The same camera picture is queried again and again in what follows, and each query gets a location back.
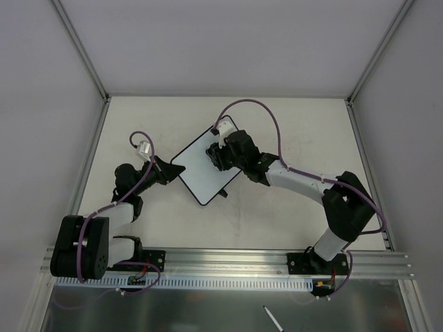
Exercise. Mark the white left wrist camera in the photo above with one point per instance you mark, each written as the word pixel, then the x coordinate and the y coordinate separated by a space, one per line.
pixel 143 150

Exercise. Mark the aluminium mounting rail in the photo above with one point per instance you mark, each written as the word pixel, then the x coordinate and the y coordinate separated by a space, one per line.
pixel 273 263

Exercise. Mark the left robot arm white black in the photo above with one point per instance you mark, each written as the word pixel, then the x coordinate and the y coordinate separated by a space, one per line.
pixel 87 246

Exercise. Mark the white marker pen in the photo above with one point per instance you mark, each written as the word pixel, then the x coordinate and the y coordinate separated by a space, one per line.
pixel 273 319

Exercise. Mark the right aluminium frame post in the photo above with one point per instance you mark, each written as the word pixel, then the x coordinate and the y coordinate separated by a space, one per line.
pixel 382 46

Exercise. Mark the aluminium frame post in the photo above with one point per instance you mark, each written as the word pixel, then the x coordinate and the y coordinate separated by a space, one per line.
pixel 74 37
pixel 382 46

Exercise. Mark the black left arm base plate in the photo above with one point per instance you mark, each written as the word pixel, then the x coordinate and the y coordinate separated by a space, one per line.
pixel 156 258

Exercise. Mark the white whiteboard black frame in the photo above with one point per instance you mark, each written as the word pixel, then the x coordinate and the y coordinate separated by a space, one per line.
pixel 201 177

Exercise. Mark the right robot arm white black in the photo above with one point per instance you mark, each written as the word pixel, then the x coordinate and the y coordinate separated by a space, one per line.
pixel 347 205

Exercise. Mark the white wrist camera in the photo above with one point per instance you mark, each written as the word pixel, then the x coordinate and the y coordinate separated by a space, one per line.
pixel 225 129
pixel 143 150

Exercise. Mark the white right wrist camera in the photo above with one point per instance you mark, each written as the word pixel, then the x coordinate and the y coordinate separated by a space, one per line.
pixel 225 129

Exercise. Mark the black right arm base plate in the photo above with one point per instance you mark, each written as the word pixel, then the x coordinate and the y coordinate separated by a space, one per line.
pixel 305 263

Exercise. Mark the white slotted cable duct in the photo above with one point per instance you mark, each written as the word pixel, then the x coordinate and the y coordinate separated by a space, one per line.
pixel 195 283

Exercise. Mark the left aluminium frame post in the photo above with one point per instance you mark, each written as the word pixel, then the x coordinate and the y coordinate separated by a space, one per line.
pixel 74 37

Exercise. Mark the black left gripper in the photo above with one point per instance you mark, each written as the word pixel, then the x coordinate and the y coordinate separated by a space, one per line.
pixel 159 169

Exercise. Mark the black whiteboard clip lower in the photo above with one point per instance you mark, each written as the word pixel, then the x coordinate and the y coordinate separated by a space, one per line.
pixel 223 193

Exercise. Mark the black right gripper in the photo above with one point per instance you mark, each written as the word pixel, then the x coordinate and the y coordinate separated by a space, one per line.
pixel 219 158

